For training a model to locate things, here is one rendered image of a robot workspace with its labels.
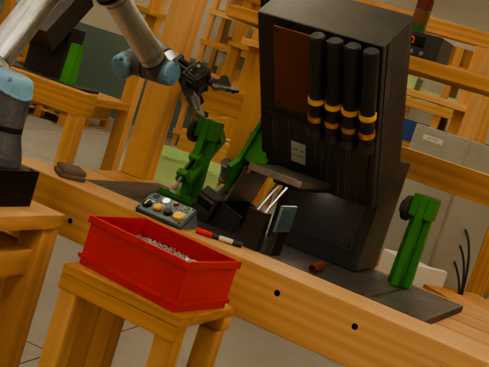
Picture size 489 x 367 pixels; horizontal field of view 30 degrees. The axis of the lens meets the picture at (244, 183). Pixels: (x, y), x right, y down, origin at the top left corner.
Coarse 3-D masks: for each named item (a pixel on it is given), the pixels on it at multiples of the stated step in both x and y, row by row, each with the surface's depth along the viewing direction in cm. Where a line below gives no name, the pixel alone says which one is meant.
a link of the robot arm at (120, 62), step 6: (120, 54) 275; (126, 54) 275; (132, 54) 275; (114, 60) 275; (120, 60) 274; (126, 60) 273; (132, 60) 273; (138, 60) 272; (114, 66) 276; (120, 66) 274; (126, 66) 273; (132, 66) 273; (138, 66) 272; (114, 72) 277; (120, 72) 275; (126, 72) 274; (132, 72) 275; (138, 72) 273
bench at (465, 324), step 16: (96, 176) 297; (112, 176) 307; (128, 176) 318; (0, 288) 274; (80, 320) 330; (96, 320) 327; (448, 320) 247; (464, 320) 254; (480, 320) 261; (80, 336) 330; (464, 336) 233; (480, 336) 239; (80, 352) 330
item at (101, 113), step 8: (32, 104) 1138; (40, 104) 1136; (40, 112) 1132; (56, 112) 1131; (64, 112) 1124; (96, 112) 1190; (104, 112) 1213; (64, 120) 1122; (88, 120) 1177; (104, 120) 1227; (96, 128) 1204; (104, 128) 1225
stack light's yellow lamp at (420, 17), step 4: (416, 12) 279; (420, 12) 279; (424, 12) 279; (428, 12) 279; (416, 16) 279; (420, 16) 279; (424, 16) 279; (428, 16) 279; (416, 20) 279; (420, 20) 279; (424, 20) 279; (428, 20) 280; (420, 24) 279; (424, 24) 279
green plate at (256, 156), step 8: (256, 128) 259; (256, 136) 260; (248, 144) 260; (256, 144) 260; (240, 152) 261; (248, 152) 261; (256, 152) 260; (264, 152) 259; (248, 160) 261; (256, 160) 260; (264, 160) 259; (240, 168) 264
